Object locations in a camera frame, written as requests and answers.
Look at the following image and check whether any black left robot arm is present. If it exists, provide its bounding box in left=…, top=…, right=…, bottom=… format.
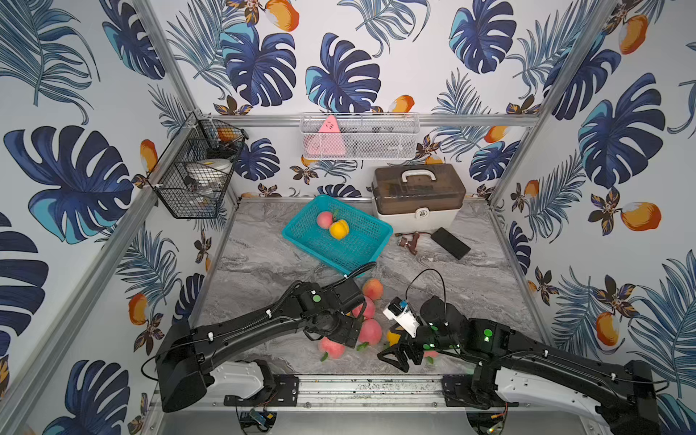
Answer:
left=153, top=277, right=365, bottom=413

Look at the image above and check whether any clear wall shelf tray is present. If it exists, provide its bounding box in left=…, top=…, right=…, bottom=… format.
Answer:
left=299, top=113, right=421, bottom=161

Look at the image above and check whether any black wire wall basket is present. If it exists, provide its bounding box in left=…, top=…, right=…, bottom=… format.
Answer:
left=147, top=113, right=248, bottom=219

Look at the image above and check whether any pink triangle card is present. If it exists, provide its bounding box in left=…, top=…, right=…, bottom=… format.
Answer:
left=304, top=115, right=346, bottom=159

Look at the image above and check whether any yellow red peach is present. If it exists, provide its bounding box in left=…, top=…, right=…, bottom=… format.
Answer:
left=329, top=219, right=350, bottom=240

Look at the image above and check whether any black phone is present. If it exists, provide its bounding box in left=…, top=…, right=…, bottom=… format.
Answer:
left=431, top=228, right=471, bottom=260

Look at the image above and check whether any teal plastic basket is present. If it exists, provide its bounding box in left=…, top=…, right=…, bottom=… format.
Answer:
left=282, top=195, right=393, bottom=275

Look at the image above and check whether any yellow peach front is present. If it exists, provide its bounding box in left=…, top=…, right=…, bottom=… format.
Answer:
left=386, top=326, right=405, bottom=346

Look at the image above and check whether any brown lidded storage box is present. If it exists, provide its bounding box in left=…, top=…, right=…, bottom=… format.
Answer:
left=371, top=164, right=467, bottom=233

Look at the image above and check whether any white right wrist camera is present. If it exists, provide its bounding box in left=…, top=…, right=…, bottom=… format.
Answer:
left=382, top=297, right=421, bottom=338

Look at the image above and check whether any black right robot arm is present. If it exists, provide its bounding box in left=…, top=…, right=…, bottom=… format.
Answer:
left=378, top=297, right=661, bottom=434

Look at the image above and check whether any orange pink peach back middle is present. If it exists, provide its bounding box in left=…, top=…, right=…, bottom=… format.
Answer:
left=362, top=278, right=384, bottom=301

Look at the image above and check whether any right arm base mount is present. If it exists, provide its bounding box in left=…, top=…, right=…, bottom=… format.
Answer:
left=442, top=374, right=507, bottom=410

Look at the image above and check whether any aluminium front rail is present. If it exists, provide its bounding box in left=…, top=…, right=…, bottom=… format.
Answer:
left=149, top=373, right=596, bottom=413

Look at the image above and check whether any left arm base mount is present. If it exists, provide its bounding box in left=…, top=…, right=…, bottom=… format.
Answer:
left=223, top=374, right=300, bottom=408

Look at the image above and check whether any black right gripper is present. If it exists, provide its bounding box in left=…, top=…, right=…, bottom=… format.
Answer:
left=373, top=321, right=460, bottom=373

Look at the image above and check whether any small brown tool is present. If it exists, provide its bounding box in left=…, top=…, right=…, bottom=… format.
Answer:
left=395, top=232, right=421, bottom=256

